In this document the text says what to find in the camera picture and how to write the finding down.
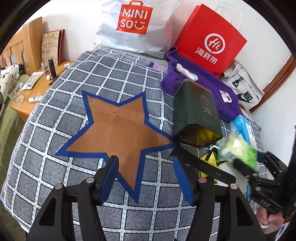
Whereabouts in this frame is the black strap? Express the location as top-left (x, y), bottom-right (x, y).
top-left (170, 144), bottom-right (236, 185)

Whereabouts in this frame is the clear green plastic bag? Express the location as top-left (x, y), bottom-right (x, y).
top-left (217, 136), bottom-right (258, 170)

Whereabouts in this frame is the small red white tissue pack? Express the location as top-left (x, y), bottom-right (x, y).
top-left (219, 90), bottom-right (232, 103)

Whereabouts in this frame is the white tissue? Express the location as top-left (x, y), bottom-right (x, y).
top-left (175, 63), bottom-right (198, 81)

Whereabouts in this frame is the person's right hand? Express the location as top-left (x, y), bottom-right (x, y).
top-left (255, 206), bottom-right (294, 235)

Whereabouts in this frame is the brown felt star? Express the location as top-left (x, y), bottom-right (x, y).
top-left (56, 91), bottom-right (174, 202)

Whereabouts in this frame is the dark green tea box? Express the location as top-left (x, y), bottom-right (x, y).
top-left (172, 79), bottom-right (223, 148)

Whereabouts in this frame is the blue tissue pack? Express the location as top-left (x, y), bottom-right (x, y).
top-left (231, 115), bottom-right (256, 149)

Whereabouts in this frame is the grey checkered cloth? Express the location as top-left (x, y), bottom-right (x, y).
top-left (2, 49), bottom-right (194, 240)

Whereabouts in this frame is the purple towel tray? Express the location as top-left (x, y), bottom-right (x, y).
top-left (160, 46), bottom-right (243, 123)

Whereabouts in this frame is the grey Nike waist bag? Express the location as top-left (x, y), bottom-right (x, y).
top-left (219, 60), bottom-right (264, 110)

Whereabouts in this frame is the wooden bedside table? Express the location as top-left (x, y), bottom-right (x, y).
top-left (10, 60), bottom-right (75, 122)

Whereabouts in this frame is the black bottle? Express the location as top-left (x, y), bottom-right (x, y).
top-left (48, 58), bottom-right (57, 78)

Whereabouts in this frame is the clear drinking glass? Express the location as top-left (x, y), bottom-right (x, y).
top-left (7, 81), bottom-right (24, 105)

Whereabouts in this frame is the white spotted plush toy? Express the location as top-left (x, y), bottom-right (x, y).
top-left (1, 64), bottom-right (23, 114)

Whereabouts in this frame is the brown framed picture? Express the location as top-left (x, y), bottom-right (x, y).
top-left (41, 29), bottom-right (65, 66)

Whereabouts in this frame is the red Haidilao paper bag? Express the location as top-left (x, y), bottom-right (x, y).
top-left (174, 4), bottom-right (247, 77)

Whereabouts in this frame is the white Miniso plastic bag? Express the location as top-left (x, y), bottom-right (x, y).
top-left (96, 1), bottom-right (183, 59)

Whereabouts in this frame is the brown wooden door frame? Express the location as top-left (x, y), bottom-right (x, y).
top-left (250, 55), bottom-right (295, 113)

